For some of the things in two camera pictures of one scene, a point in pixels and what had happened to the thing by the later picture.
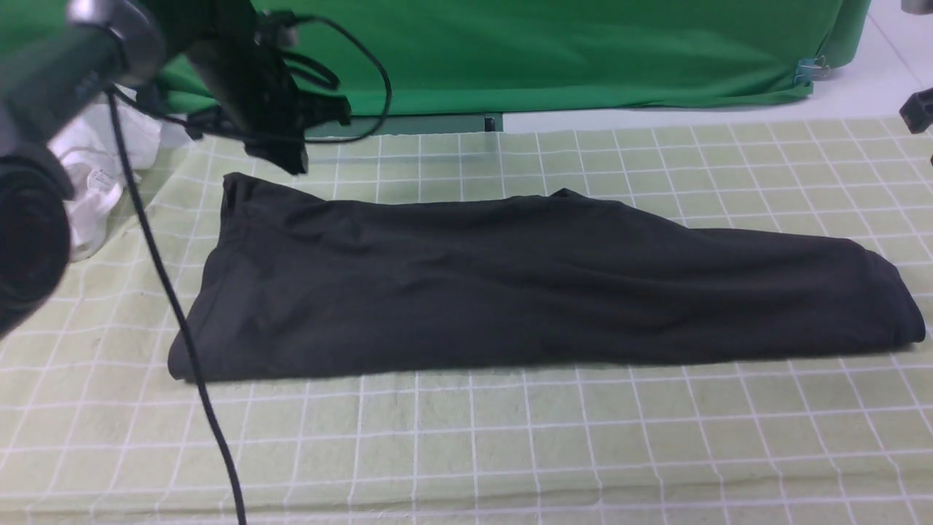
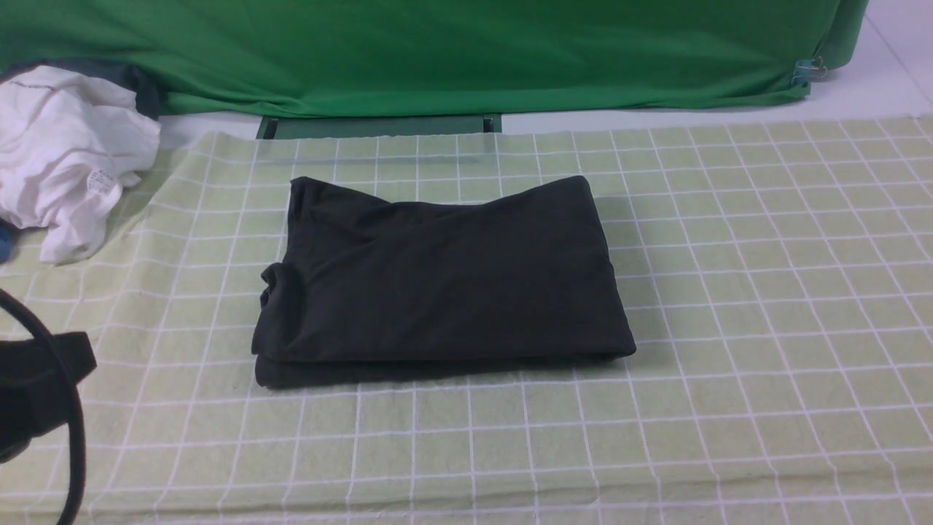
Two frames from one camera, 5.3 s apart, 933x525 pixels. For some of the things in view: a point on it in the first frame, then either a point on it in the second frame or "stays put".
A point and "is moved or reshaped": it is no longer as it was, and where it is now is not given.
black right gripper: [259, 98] → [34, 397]
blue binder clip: [809, 69] stays put
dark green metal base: [418, 124] stays put
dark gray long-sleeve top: [294, 280] is moved or reshaped
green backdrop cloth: [411, 55] stays put
